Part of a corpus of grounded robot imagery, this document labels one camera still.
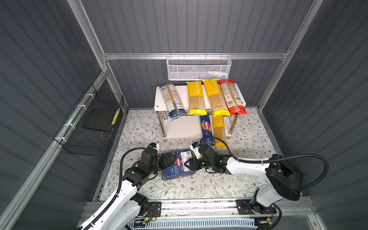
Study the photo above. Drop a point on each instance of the wide blue Barilla pasta box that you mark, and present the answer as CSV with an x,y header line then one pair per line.
x,y
179,169

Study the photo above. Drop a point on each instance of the yellow Pastatime bag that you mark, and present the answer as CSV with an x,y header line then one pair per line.
x,y
219,131
216,98
196,98

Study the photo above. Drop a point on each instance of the items in white basket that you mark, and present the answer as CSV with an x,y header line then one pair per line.
x,y
209,75

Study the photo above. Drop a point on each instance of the dark blue clear spaghetti bag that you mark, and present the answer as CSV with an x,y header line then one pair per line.
x,y
172,101

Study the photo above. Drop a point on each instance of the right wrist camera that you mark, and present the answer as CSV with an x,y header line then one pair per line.
x,y
195,149

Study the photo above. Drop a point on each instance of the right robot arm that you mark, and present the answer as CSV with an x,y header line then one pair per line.
x,y
283,179

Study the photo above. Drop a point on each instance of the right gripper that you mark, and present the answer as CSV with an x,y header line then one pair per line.
x,y
192,162

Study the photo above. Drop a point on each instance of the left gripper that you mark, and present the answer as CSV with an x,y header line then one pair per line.
x,y
169,159

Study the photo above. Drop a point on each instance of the white wire mesh basket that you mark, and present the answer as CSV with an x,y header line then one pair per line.
x,y
179,68

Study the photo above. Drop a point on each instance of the narrow blue Barilla spaghetti box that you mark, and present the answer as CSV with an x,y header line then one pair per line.
x,y
206,129

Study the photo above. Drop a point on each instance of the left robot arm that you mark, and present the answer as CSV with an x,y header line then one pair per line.
x,y
126,203

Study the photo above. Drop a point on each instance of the black wire basket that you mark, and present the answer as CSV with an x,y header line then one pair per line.
x,y
89,130

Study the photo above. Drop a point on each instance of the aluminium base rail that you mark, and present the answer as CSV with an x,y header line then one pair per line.
x,y
226,214

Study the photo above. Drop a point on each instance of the yellow marker pen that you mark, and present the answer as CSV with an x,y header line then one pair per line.
x,y
115,117

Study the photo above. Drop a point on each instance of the red spaghetti bag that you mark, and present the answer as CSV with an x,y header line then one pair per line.
x,y
232,97

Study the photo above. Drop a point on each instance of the white two-tier shelf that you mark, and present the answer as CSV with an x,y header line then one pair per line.
x,y
189,126

